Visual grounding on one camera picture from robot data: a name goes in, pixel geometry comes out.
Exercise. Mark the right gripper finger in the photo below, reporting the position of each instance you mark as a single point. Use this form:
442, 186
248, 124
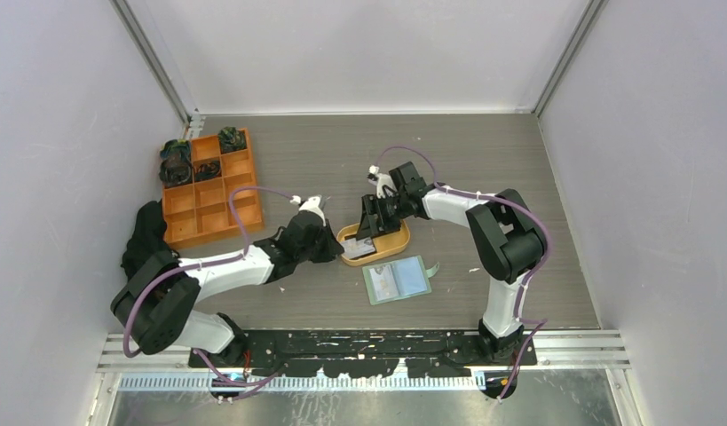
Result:
366, 226
379, 225

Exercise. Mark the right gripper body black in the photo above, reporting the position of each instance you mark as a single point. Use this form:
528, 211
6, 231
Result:
388, 206

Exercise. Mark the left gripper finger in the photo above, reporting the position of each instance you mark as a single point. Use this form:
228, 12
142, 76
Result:
332, 249
328, 232

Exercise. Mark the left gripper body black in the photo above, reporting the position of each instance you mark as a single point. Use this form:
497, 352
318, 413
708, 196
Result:
312, 253

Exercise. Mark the orange oval tray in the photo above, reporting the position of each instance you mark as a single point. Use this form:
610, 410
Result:
383, 246

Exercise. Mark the green card holder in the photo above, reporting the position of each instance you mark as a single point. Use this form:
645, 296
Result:
412, 277

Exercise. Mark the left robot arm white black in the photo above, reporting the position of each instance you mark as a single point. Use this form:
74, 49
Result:
156, 306

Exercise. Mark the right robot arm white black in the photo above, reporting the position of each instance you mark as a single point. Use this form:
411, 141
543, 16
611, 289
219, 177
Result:
509, 241

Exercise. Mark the orange compartment organizer box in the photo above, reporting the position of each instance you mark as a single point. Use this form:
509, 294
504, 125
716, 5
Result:
200, 212

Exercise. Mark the dark item middle compartment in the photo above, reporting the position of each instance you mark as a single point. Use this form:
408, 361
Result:
207, 170

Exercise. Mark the dark rolled item top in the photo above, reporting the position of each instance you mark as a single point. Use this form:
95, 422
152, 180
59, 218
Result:
231, 139

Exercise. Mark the dark rolled item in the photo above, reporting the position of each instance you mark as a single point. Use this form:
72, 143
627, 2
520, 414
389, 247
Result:
176, 148
175, 172
231, 139

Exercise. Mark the dark rolled item left lower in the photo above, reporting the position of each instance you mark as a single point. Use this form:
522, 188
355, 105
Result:
175, 172

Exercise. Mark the black cloth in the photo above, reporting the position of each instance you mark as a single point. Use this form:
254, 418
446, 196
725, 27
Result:
146, 240

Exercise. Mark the dark rolled item left upper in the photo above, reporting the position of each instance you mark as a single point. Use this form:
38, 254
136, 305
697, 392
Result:
176, 148

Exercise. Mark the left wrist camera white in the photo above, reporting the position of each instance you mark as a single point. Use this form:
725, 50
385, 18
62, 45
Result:
314, 204

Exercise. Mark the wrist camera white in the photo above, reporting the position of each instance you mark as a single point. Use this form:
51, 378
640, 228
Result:
314, 204
384, 186

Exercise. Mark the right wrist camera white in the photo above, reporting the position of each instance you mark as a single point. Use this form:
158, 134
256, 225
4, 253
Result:
384, 186

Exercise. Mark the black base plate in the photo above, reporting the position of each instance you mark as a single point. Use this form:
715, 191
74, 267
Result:
364, 353

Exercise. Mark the white slotted cable duct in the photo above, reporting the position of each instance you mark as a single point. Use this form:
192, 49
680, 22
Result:
205, 381

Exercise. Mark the aluminium frame rail left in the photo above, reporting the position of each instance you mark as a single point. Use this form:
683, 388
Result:
139, 22

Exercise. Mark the aluminium frame rail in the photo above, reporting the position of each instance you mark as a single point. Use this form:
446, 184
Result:
583, 26
139, 22

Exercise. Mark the aluminium frame rail right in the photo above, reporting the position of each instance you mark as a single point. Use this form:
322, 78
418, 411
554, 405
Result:
583, 26

